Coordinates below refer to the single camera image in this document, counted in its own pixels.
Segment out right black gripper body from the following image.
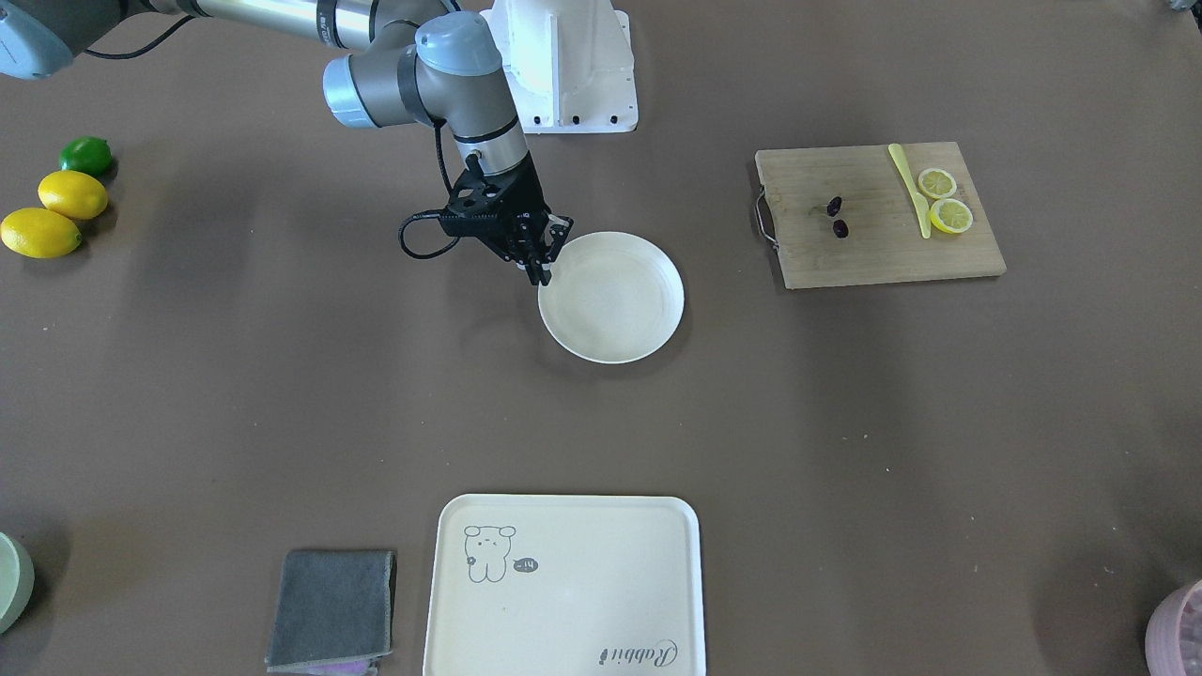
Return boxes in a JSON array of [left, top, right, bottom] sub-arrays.
[[465, 155, 554, 257]]

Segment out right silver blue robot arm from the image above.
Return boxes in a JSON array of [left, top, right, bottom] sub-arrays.
[[2, 1, 575, 286]]

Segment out cream rabbit tray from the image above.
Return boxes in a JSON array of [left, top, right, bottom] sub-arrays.
[[424, 496, 707, 675]]

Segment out cream round plate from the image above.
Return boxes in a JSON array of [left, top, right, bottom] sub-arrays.
[[537, 231, 686, 364]]

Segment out wooden cutting board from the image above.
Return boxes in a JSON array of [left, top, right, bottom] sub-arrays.
[[754, 141, 1008, 290]]

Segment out yellow plastic knife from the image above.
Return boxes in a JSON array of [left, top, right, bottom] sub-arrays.
[[886, 143, 932, 239]]

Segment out lemon slice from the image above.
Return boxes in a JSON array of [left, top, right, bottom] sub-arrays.
[[916, 167, 959, 201], [928, 198, 975, 235]]

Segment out grey folded cloth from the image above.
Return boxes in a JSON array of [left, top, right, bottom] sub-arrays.
[[264, 548, 394, 675]]

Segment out green lime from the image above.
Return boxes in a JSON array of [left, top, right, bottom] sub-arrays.
[[56, 136, 115, 177]]

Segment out yellow lemon near lime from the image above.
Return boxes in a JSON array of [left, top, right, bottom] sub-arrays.
[[38, 170, 109, 220]]

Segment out yellow lemon outer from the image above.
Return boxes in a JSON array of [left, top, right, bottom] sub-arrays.
[[2, 208, 85, 257]]

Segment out mint green bowl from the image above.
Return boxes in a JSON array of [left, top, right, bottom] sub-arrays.
[[1, 533, 36, 634]]

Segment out pink ice bowl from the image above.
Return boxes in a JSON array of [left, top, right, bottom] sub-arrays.
[[1146, 580, 1201, 675]]

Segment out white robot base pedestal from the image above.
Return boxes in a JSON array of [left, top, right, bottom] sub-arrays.
[[482, 1, 639, 134]]

